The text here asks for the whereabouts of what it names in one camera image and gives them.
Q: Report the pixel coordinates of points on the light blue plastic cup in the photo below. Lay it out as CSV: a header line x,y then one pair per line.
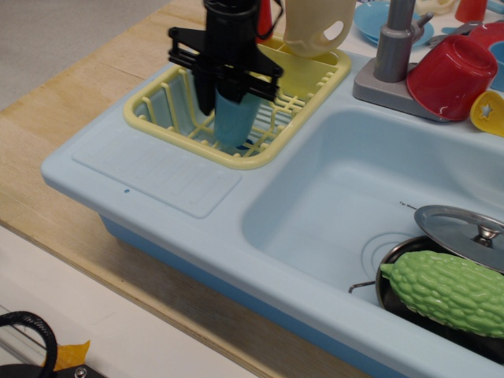
x,y
233,120

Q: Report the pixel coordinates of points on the grey toy utensil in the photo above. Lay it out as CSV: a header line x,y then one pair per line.
x,y
464,29

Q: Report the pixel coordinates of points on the light blue toy sink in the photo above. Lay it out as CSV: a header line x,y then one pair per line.
x,y
299,239

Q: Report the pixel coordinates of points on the blue plastic bowl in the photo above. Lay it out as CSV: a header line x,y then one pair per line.
x,y
497,50

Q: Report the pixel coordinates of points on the red plastic cup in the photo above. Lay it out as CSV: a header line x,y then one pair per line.
x,y
264,22

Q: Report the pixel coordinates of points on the orange plastic cup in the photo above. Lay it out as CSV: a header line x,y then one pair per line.
x,y
471,10

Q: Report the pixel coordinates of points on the cream plastic jug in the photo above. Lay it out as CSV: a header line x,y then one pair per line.
x,y
314,28

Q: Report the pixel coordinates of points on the wooden board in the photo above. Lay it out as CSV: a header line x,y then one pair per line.
x,y
72,61

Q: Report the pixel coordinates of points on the green toy bitter gourd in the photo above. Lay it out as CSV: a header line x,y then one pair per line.
x,y
449,290

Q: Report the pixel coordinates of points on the steel pot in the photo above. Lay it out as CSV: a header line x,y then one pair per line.
x,y
487,347

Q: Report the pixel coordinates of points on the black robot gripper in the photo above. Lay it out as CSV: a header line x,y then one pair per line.
x,y
224,57

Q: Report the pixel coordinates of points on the steel pot lid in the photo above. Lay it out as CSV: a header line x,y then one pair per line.
x,y
469,235

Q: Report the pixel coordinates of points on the yellow plastic dish rack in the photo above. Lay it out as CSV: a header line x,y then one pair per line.
x,y
315,82

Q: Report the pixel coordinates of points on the yellow tape piece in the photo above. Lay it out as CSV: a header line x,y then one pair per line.
x,y
71,355

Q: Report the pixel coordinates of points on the red plastic bowl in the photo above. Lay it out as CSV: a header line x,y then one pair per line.
x,y
451,76

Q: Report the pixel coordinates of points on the grey toy faucet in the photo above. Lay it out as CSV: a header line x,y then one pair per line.
x,y
382,81

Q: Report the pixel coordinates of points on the blue plastic plate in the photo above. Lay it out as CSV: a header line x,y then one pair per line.
x,y
369,17

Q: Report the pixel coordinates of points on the black metal base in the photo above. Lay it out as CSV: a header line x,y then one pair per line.
x,y
31,371

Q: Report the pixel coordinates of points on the cream plastic toy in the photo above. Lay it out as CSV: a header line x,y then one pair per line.
x,y
437,7

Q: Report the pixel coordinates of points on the yellow star scoop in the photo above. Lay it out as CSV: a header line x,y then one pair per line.
x,y
486,113

